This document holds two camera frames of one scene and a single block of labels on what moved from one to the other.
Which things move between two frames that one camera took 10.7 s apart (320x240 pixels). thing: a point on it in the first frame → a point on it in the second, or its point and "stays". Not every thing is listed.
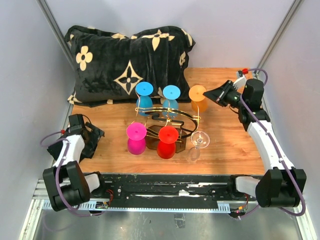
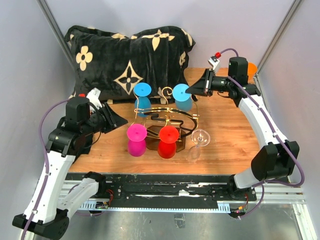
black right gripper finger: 216,95 → 201,86
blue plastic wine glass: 144,89 stays
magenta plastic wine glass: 136,133 stays
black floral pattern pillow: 108,66 stays
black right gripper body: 231,96 → 217,83
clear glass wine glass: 199,139 stays
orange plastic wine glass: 198,103 → 252,69
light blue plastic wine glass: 170,108 → 183,101
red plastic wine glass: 166,144 stays
